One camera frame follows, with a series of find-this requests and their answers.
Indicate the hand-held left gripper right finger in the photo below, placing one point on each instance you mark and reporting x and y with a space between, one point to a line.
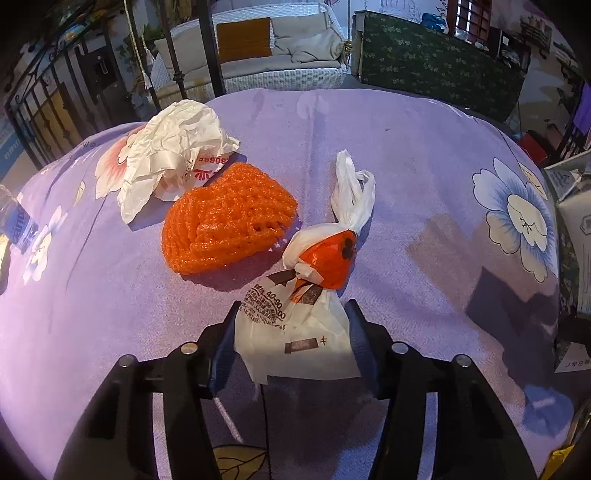
364 353

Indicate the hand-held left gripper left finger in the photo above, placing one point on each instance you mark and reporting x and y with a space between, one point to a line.
221 357

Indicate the white plastic bag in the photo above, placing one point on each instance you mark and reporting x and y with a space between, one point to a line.
295 341

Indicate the purple floral bedsheet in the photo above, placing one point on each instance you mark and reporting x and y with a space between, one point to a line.
415 258

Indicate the orange foam fruit net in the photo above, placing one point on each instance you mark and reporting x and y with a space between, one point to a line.
221 221

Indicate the yellow packet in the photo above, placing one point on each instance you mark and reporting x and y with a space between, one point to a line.
556 464

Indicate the crumpled white paper wrapper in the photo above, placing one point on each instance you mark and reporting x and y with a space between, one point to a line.
161 138

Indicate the clear plastic water bottle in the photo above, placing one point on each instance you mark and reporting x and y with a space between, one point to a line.
18 221

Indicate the cardboard box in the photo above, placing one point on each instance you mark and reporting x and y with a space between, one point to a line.
575 221

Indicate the red box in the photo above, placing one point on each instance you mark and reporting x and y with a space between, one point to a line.
533 147

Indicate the white wicker sofa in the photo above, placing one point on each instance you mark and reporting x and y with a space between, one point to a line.
258 78

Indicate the black metal fence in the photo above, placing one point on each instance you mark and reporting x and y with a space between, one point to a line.
55 106

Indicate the light grey throw pillow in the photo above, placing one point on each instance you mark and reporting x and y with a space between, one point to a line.
316 46

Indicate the orange sofa cushion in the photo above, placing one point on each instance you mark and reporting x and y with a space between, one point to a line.
244 40

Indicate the black metal post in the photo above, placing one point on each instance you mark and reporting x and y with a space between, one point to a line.
213 46

